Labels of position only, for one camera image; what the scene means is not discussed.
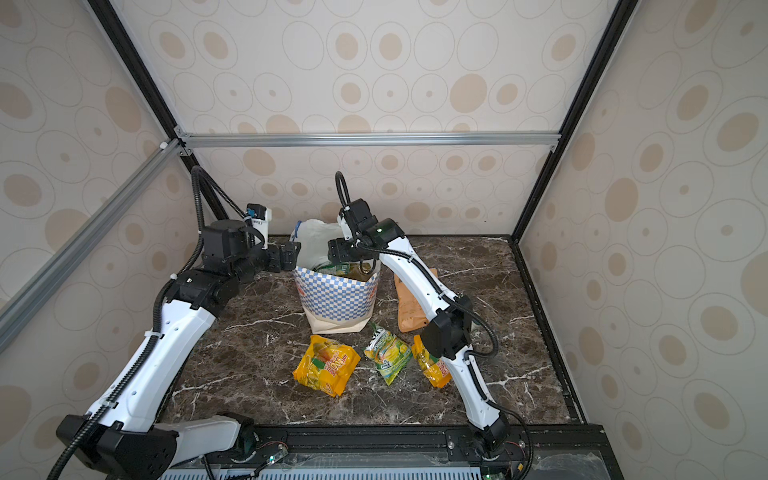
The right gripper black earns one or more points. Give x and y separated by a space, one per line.
336 253

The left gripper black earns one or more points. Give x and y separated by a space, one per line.
280 262

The blue checkered paper bag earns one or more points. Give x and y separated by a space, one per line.
333 305

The brown kraft snack pouch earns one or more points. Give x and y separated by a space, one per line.
411 316

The yellow orange snack bag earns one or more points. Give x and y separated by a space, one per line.
326 366

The green spring tea candy bag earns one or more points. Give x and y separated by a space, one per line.
389 353

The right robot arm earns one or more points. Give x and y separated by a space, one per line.
455 334

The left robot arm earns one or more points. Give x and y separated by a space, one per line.
224 261

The green snack pack in bag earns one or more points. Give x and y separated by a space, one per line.
358 271

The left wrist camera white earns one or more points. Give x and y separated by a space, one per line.
257 222

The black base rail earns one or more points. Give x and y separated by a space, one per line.
361 452

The horizontal aluminium back rail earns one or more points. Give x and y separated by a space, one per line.
359 140

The black frame post left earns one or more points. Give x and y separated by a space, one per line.
107 18

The black frame post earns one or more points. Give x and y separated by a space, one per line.
107 18
605 49

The aluminium left side rail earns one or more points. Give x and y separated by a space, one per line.
24 306

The black frame post right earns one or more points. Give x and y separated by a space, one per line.
605 49

